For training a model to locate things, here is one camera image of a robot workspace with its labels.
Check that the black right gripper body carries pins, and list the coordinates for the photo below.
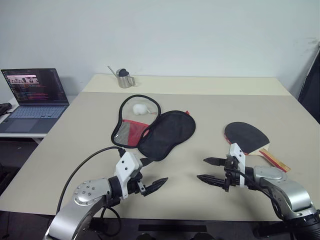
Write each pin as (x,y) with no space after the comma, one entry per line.
(232,175)

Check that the black object beside laptop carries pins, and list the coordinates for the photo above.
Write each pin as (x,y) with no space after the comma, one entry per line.
(5,108)

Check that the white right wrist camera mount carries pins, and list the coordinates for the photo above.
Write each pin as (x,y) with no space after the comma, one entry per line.
(237,152)

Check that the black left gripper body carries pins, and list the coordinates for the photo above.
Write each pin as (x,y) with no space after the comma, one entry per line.
(135,183)

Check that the black and red paddle case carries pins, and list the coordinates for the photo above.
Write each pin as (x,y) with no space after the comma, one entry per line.
(167,135)

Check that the white cotton fluff ball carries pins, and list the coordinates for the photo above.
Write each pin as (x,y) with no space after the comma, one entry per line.
(140,109)

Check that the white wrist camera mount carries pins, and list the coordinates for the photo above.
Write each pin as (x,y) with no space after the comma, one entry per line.
(127,166)
(237,152)

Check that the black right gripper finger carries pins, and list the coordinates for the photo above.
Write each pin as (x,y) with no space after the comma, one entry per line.
(216,162)
(213,181)

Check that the white side table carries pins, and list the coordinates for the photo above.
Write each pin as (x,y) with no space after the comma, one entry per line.
(22,136)

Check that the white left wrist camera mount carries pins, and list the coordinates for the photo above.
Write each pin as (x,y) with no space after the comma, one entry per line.
(127,166)

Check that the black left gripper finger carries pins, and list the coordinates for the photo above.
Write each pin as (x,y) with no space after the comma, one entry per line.
(145,161)
(156,184)

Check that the black upright panel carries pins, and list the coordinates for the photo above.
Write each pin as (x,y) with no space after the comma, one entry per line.
(311,92)

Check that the steel watering can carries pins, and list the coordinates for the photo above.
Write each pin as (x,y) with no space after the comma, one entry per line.
(125,80)

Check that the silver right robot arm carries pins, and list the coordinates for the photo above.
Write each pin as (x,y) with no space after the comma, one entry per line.
(287,190)

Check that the table tennis paddle black rubber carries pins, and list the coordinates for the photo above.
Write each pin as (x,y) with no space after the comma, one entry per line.
(245,136)

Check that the open grey laptop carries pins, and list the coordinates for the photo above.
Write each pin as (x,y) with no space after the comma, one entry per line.
(35,100)

